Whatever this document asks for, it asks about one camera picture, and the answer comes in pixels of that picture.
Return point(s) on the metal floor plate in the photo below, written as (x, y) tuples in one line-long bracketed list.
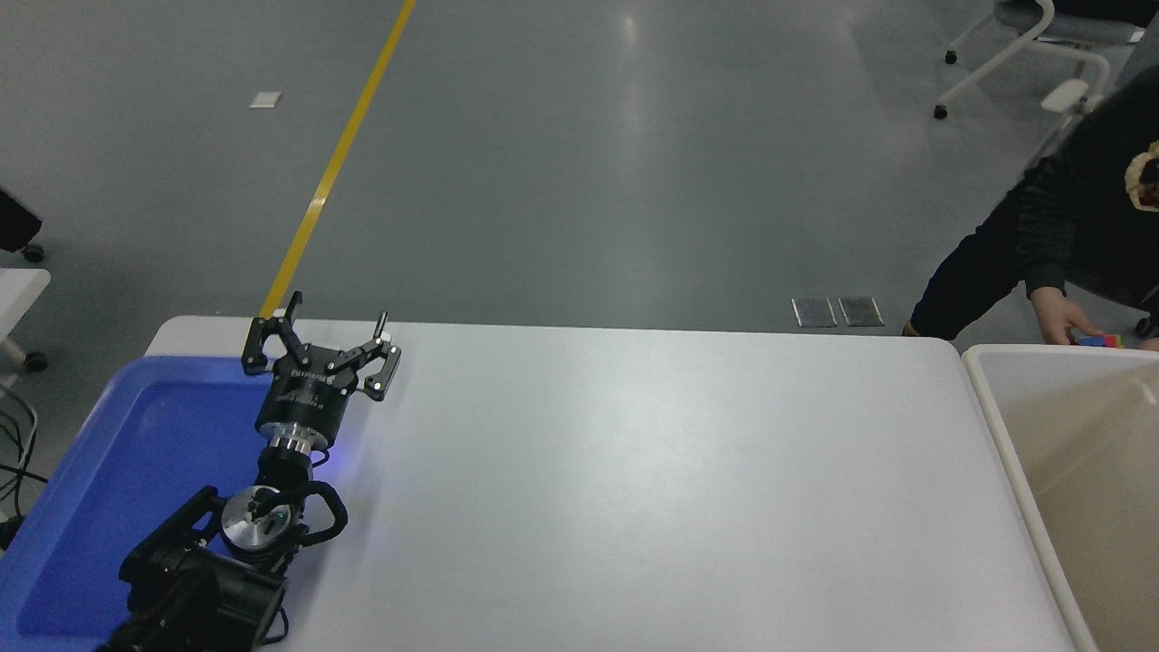
[(814, 311), (861, 311)]

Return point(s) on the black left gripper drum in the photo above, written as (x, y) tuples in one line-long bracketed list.
[(303, 406)]

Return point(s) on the large pale bin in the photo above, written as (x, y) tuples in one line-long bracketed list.
[(1087, 471)]

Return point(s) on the person's right forearm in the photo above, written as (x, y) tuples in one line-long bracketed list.
[(1050, 235)]

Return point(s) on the person's right hand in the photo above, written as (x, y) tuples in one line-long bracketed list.
[(1055, 312)]

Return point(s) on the person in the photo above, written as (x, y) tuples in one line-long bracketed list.
[(1100, 181)]

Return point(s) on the blue plastic tray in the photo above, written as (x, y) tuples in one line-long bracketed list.
[(118, 471)]

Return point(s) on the white wheeled side table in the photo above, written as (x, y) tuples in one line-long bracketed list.
[(20, 290)]

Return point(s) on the white office chair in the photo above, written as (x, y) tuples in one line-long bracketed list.
[(1028, 34)]

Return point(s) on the colourful puzzle cube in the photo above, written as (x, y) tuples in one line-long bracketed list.
[(1100, 340)]

